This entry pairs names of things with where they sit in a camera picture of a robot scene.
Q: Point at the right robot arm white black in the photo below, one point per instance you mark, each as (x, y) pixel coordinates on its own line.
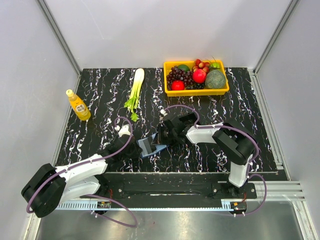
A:
(236, 142)

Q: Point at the green apple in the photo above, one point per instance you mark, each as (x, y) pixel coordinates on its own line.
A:
(214, 66)

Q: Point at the black card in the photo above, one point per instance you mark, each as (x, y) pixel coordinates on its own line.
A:
(146, 144)

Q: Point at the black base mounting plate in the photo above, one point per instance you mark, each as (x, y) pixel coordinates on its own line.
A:
(210, 189)

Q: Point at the purple grape bunch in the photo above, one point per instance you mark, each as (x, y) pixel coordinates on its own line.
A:
(177, 74)

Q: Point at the blue leather card holder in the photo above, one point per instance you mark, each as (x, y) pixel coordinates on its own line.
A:
(159, 147)

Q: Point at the yellow juice bottle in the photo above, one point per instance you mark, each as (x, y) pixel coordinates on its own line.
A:
(79, 107)

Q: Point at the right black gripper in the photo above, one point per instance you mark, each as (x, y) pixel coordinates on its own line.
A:
(160, 128)

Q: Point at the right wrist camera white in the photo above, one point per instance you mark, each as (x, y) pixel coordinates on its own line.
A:
(164, 114)

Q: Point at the yellow plastic fruit bin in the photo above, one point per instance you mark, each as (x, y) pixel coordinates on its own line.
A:
(202, 92)

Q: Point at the green avocado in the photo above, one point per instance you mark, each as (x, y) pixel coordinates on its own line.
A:
(183, 67)

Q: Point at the celery stalk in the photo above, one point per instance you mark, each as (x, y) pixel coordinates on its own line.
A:
(132, 103)

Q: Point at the dark blueberry cluster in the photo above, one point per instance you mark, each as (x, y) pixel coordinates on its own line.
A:
(195, 86)

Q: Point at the red pink peach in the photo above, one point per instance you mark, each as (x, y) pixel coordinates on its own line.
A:
(199, 76)

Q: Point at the green netted melon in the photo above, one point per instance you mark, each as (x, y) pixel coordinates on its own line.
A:
(215, 79)

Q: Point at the red apple front left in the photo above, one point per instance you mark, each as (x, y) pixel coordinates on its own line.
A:
(177, 85)

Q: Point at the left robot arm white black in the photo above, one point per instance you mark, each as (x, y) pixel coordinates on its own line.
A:
(51, 186)

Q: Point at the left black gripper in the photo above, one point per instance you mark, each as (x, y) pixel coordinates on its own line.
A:
(136, 152)

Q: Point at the red cherry cluster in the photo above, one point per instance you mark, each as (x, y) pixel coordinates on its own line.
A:
(202, 65)

